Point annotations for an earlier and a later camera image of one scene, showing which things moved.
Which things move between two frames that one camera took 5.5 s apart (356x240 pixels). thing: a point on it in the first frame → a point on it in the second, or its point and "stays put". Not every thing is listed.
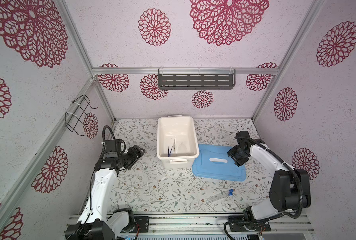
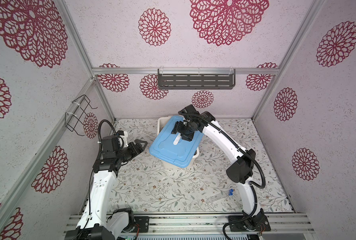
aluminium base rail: x=210 y=224 stays put
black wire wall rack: x=74 y=121 stays put
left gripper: x=135 y=154 → x=139 y=149
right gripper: x=237 y=162 → x=177 y=127
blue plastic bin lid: x=214 y=162 → x=180 y=155
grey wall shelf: x=196 y=78 stays put
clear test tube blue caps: x=213 y=198 stays put
